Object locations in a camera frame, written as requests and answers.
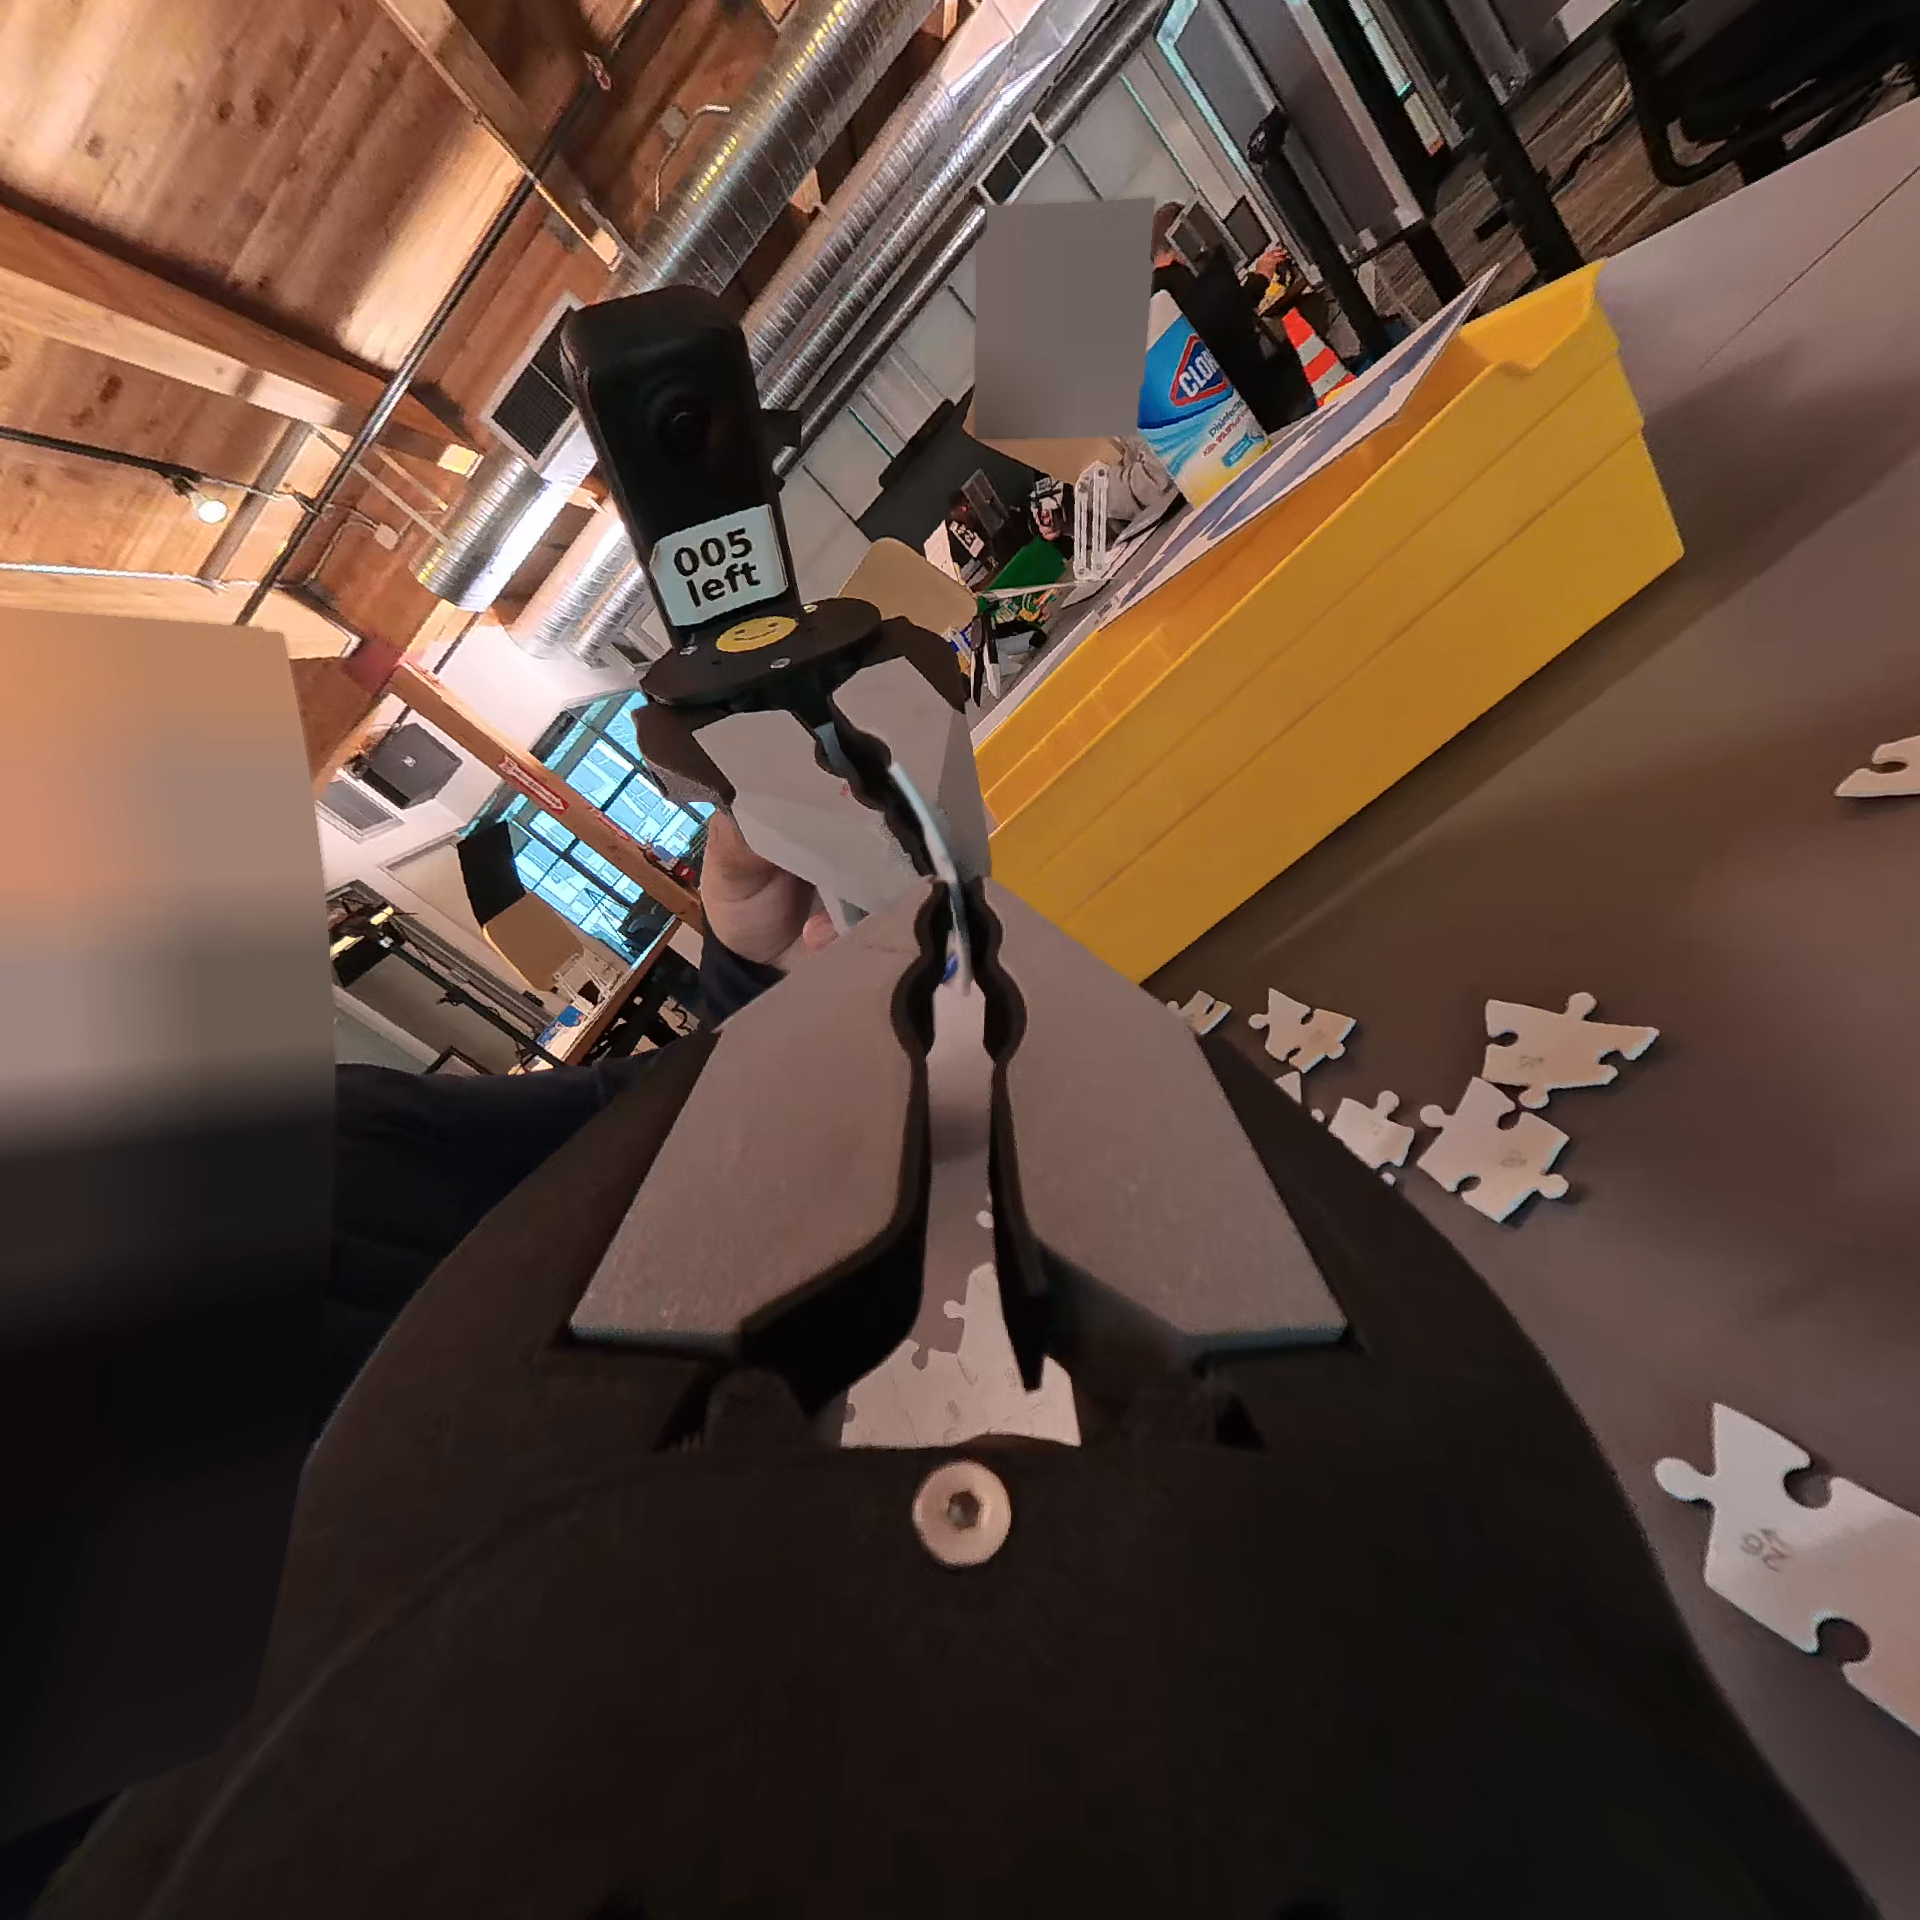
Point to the yellow plastic bin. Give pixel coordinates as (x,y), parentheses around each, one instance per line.
(1348,674)

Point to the person's left hand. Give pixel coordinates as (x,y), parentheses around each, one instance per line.
(749,900)

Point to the black-framed window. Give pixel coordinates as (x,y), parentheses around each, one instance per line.
(600,818)

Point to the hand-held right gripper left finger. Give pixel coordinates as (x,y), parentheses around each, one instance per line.
(749,1184)

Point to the silver ventilation duct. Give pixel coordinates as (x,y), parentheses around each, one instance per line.
(900,225)
(796,105)

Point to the white folding stand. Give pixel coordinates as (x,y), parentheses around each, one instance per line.
(1091,516)

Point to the blue-edged puzzle piece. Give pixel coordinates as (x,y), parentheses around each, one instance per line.
(932,840)

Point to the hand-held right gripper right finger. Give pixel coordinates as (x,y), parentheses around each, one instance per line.
(1154,1184)

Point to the black office chairs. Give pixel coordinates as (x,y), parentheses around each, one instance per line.
(1769,76)

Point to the orange traffic cone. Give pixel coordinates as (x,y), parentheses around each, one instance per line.
(1316,353)

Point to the partly built puzzle ball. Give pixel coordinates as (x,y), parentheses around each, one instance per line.
(961,1380)

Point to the white wipes canister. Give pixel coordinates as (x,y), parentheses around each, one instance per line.
(1193,399)

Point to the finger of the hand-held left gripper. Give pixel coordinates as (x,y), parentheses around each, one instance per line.
(921,735)
(773,786)

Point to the loose group of puzzle pieces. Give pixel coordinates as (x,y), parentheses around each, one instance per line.
(1500,1154)

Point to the single white puzzle piece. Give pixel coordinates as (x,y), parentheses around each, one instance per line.
(1769,1545)
(1886,776)

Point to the person's left forearm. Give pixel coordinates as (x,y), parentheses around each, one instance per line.
(494,1154)

